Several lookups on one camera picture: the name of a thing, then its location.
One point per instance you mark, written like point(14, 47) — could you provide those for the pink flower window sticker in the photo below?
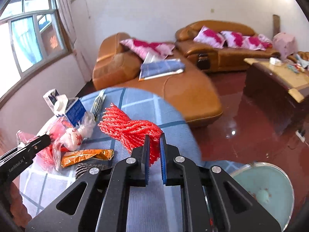
point(53, 42)

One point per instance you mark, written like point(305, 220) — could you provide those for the wooden coffee table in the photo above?
point(272, 89)

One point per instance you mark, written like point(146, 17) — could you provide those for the tan leather three-seat sofa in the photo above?
point(231, 58)

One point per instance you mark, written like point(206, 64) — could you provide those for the white milk carton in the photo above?
point(51, 100)

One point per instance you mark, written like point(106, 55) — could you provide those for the pink cloth cover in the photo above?
point(284, 44)

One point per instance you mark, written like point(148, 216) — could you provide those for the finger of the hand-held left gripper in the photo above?
point(39, 143)

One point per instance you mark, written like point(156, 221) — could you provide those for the red foam net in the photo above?
point(128, 128)

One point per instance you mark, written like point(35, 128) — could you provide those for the white power strip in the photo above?
point(303, 135)

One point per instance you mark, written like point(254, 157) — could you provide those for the wood framed window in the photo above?
point(29, 41)

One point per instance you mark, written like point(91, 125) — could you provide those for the small pink patterned cushion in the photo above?
point(265, 38)

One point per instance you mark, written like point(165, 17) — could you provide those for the blue and white carton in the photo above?
point(74, 112)

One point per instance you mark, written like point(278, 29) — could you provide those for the long pink floral pillow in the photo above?
point(149, 46)

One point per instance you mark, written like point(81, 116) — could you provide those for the tan leather armchair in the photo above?
point(304, 55)

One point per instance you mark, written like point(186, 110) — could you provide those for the clear plastic bag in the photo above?
point(77, 133)

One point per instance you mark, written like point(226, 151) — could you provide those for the tan leather chaise sofa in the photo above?
point(183, 94)

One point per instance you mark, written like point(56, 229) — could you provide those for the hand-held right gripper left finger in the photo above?
point(146, 164)

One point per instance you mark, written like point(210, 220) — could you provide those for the orange snack wrapper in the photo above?
point(82, 156)

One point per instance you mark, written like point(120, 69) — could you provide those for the folded blue plaid sheet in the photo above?
point(161, 67)

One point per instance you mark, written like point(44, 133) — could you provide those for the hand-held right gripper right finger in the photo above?
point(163, 164)

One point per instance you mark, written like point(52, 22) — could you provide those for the light blue cloth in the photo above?
point(301, 61)

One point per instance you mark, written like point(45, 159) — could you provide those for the pile of colourful sweets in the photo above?
point(293, 68)

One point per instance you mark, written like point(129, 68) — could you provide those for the red printed clear wrapper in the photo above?
point(47, 159)

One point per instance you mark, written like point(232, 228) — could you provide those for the beige curtain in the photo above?
point(70, 29)

